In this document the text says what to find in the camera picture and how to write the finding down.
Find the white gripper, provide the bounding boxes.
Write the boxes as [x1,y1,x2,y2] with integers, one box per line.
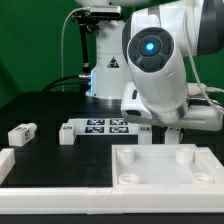
[121,82,223,131]

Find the black cables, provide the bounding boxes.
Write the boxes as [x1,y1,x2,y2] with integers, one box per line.
[41,74,92,94]

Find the black camera on stand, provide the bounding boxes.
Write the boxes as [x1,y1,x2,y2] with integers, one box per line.
[71,5,122,77]

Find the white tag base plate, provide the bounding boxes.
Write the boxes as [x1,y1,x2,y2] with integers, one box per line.
[68,118,138,135]

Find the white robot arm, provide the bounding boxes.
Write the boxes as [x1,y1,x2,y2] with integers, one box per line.
[75,0,224,131]

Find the grey camera cable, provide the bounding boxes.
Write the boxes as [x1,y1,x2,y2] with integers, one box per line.
[60,6,91,93]

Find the white square tabletop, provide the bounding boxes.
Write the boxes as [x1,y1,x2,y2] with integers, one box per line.
[112,144,224,186]

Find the white U-shaped fence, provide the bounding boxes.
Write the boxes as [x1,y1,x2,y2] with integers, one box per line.
[0,149,224,214]

